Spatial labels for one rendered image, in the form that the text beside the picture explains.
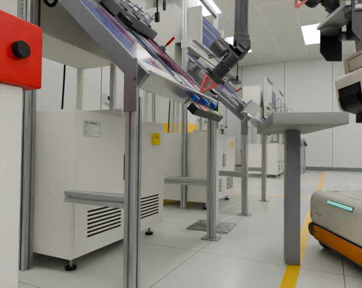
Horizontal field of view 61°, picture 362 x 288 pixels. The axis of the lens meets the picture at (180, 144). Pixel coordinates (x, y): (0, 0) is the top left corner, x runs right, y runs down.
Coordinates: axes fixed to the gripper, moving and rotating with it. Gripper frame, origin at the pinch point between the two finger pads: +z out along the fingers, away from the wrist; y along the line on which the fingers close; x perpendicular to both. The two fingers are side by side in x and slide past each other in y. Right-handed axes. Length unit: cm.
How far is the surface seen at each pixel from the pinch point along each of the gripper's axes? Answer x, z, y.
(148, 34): -56, 2, -20
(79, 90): -77, 60, -28
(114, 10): -59, 3, 7
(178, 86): -1.8, 3.8, 15.1
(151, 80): -1.3, 5.9, 32.9
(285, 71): -207, -109, -764
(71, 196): 9, 54, 40
